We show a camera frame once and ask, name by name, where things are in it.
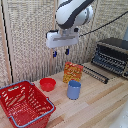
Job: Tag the orange cracker box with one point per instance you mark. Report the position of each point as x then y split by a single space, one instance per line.
72 72

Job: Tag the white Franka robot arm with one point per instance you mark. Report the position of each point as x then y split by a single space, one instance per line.
75 11

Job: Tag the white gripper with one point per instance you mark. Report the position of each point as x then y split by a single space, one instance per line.
61 38

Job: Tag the black toaster oven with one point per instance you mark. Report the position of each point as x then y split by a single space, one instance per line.
115 46

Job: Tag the wicker folding screen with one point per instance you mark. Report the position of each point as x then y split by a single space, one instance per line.
30 40

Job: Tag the red plastic shopping basket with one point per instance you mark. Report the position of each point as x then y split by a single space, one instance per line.
23 105

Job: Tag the blue plastic cup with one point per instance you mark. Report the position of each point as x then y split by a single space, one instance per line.
73 90

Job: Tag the red plastic bowl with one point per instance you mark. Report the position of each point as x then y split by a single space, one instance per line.
47 84

